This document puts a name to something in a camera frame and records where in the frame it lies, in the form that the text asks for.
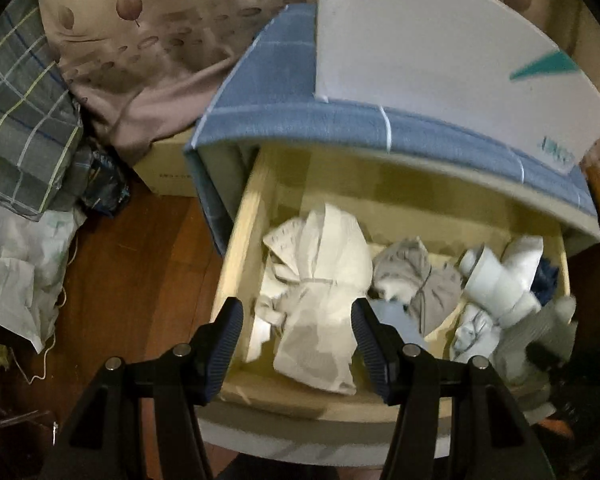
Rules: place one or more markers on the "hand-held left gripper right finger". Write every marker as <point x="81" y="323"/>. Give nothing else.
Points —
<point x="372" y="360"/>

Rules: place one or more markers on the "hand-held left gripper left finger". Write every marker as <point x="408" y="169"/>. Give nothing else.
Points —
<point x="222" y="360"/>

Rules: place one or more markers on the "light blue sock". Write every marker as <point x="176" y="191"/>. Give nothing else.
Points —
<point x="395" y="320"/>

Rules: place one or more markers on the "grey underwear with black line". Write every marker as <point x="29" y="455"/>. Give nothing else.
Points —
<point x="410" y="265"/>

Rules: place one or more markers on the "white underwear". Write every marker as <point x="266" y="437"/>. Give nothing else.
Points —
<point x="320" y="270"/>
<point x="525" y="255"/>

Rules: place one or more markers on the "pale blue printed underwear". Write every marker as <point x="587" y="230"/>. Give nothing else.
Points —
<point x="472" y="330"/>

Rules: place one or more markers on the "dark blue underwear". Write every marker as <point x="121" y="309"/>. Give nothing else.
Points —
<point x="547" y="280"/>

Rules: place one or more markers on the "wooden drawer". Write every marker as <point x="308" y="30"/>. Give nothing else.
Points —
<point x="245" y="240"/>

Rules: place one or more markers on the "white sock with green stripe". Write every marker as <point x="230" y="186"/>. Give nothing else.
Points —
<point x="490" y="285"/>

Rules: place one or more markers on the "white cardboard box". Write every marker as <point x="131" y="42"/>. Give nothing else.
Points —
<point x="430" y="35"/>

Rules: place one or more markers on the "white nightstand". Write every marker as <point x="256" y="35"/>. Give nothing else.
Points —
<point x="575" y="230"/>

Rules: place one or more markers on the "brown cardboard box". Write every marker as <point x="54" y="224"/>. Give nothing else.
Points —
<point x="170" y="170"/>

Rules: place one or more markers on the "dark plastic package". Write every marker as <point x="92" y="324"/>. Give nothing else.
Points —
<point x="100" y="180"/>

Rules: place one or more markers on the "white plastic bag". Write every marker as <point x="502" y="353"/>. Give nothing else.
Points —
<point x="15" y="270"/>

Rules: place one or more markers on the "blue checked cloth cover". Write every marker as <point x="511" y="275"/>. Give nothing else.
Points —
<point x="280" y="85"/>

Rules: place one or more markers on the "grey plaid blanket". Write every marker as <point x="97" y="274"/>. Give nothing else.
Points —
<point x="20" y="110"/>

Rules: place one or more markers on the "leaf print bedsheet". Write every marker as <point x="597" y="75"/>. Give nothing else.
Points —
<point x="155" y="35"/>

